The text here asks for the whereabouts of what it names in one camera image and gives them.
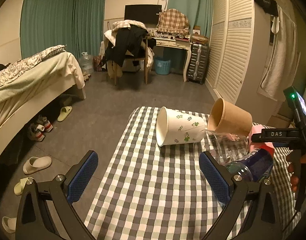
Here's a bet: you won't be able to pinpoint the pink hexagonal cup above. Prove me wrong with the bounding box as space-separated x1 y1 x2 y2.
248 125 274 157

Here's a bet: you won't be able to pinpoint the blue labelled plastic cup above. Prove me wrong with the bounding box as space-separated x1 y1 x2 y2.
225 148 273 182

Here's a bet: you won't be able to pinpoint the clear glass cup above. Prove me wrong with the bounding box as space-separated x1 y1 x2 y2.
203 130 249 165

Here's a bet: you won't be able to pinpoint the brown kraft paper cup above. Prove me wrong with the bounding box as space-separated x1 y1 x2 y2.
207 98 252 137

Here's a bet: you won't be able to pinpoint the white floral paper cup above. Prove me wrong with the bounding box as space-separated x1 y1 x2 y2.
156 107 207 147

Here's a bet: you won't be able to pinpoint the person's hand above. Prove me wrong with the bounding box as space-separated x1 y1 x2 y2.
286 150 306 192

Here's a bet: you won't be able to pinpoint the green slipper near gripper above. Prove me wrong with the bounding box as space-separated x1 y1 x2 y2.
13 177 33 196

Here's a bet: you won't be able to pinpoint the white slipper at bottom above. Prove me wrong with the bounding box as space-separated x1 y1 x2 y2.
1 216 17 234

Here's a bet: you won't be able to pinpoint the white slipper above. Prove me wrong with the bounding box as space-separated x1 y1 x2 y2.
23 156 52 175
1 216 17 234

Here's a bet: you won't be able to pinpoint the hanging white towel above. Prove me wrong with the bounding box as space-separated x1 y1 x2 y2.
260 6 298 102

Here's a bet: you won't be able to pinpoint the sneakers under bed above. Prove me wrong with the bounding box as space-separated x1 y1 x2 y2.
28 115 53 142

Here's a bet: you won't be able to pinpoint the green slipper by bed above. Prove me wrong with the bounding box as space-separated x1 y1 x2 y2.
57 106 73 122

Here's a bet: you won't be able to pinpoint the silver black suitcase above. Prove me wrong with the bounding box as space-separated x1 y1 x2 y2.
186 43 209 85

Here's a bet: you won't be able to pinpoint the bed with beige bedding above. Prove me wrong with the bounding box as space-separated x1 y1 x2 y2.
0 50 86 155

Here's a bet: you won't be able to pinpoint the white louvered wardrobe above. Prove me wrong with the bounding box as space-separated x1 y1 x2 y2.
206 0 277 124

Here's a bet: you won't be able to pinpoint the white desk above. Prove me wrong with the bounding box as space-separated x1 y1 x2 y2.
148 29 192 82

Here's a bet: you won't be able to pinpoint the clear water jug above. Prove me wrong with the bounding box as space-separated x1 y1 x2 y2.
79 52 94 74

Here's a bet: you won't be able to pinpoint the blue laundry basket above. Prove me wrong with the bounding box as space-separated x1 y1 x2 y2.
154 57 171 75

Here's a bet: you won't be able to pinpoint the plaid cloth cover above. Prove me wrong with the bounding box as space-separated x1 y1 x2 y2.
156 9 190 36

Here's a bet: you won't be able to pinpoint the teal window curtain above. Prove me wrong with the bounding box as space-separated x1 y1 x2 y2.
168 0 213 37

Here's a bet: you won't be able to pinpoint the wooden chair with clothes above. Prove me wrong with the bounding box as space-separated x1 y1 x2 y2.
101 20 156 83

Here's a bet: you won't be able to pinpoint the teal left curtain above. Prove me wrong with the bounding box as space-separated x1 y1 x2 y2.
20 0 105 59

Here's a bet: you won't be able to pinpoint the black monitor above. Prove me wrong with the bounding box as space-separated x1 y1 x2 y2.
124 4 162 25

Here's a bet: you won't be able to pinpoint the phone on gripper mount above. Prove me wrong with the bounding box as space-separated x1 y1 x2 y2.
283 86 306 127

